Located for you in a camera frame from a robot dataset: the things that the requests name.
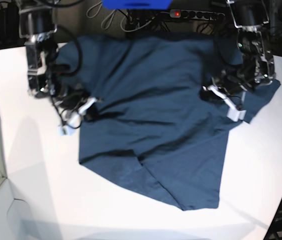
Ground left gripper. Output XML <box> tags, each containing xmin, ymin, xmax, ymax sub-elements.
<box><xmin>199</xmin><ymin>70</ymin><xmax>255</xmax><ymax>102</ymax></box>

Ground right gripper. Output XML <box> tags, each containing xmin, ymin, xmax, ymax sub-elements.
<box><xmin>48</xmin><ymin>84</ymin><xmax>100</xmax><ymax>122</ymax></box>

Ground dark blue t-shirt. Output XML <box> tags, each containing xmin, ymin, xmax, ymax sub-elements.
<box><xmin>54</xmin><ymin>32</ymin><xmax>281</xmax><ymax>211</ymax></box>

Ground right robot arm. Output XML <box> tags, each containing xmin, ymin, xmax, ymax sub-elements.
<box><xmin>16</xmin><ymin>0</ymin><xmax>99</xmax><ymax>129</ymax></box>

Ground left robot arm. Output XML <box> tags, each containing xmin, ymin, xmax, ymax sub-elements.
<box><xmin>199</xmin><ymin>0</ymin><xmax>276</xmax><ymax>102</ymax></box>

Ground black power strip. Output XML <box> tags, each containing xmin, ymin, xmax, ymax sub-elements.
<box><xmin>169</xmin><ymin>9</ymin><xmax>226</xmax><ymax>21</ymax></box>

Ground blue plastic bin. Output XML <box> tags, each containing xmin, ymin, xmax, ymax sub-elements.
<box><xmin>102</xmin><ymin>0</ymin><xmax>172</xmax><ymax>10</ymax></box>

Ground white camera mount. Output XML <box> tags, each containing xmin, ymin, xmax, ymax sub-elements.
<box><xmin>202</xmin><ymin>85</ymin><xmax>247</xmax><ymax>122</ymax></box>
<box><xmin>57</xmin><ymin>96</ymin><xmax>103</xmax><ymax>136</ymax></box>

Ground white looped cable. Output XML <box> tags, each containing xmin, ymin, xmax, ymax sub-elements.
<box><xmin>85</xmin><ymin>0</ymin><xmax>128</xmax><ymax>32</ymax></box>

